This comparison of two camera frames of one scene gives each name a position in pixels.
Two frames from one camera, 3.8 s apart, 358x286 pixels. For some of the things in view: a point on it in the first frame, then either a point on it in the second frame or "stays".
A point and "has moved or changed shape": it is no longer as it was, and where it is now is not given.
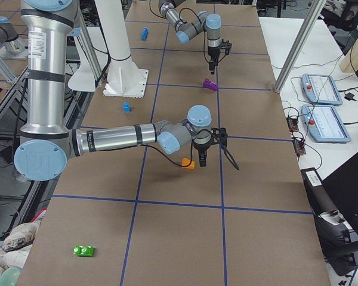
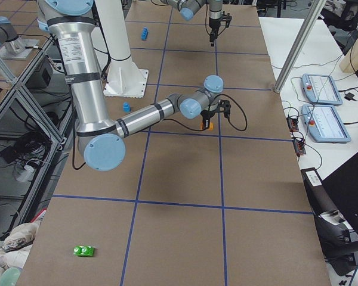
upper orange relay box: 292,124 stays
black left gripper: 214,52 -> 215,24
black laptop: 348,186 stays
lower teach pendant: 324,124 stays
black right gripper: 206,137 -> 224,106
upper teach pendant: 321,89 stays
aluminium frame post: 299,45 stays
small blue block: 126,107 stays
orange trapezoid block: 187,163 has moved or changed shape
